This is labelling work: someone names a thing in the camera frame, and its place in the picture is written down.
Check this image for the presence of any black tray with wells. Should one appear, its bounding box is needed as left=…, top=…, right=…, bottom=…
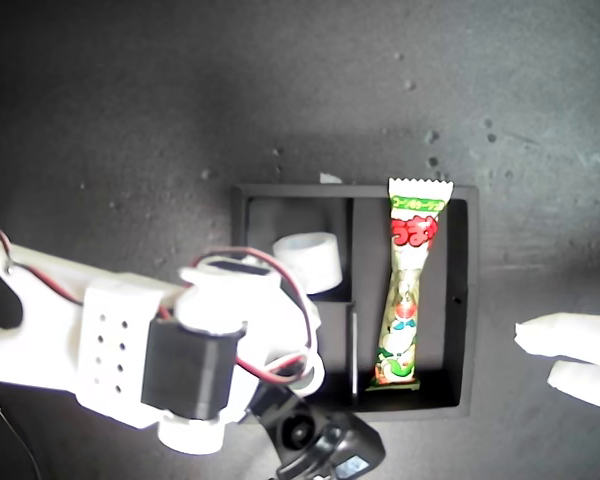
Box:
left=229, top=183, right=480, bottom=420

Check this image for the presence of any red black gripper wire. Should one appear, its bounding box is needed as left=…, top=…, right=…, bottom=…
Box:
left=187, top=251, right=317, bottom=386

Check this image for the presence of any red black arm wire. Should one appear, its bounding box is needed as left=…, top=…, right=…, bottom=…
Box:
left=0, top=212, right=86, bottom=306

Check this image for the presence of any thin black cable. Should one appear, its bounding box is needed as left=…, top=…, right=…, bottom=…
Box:
left=0, top=377, right=44, bottom=480

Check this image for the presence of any snack bar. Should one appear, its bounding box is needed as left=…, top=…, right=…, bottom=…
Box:
left=364, top=177, right=455, bottom=392

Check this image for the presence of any white tape roll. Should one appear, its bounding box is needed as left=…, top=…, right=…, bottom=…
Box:
left=272, top=231, right=344, bottom=295
left=278, top=349, right=327, bottom=399

